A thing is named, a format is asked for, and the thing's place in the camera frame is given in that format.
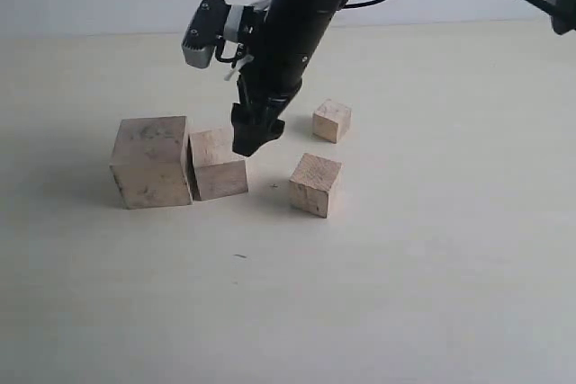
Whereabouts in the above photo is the black object at right edge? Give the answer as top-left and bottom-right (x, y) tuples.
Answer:
(547, 0), (575, 35)

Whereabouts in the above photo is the smallest wooden cube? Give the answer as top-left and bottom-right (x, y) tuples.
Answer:
(312, 99), (352, 143)

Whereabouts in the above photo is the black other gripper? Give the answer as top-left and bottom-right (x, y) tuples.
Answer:
(230, 28), (324, 157)

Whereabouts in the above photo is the white cable tie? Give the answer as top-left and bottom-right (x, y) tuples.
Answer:
(224, 54), (254, 82)

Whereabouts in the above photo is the second largest wooden cube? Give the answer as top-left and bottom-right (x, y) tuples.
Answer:
(189, 128), (248, 201)

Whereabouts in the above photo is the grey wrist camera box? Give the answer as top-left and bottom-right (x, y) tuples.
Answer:
(181, 0), (255, 69)

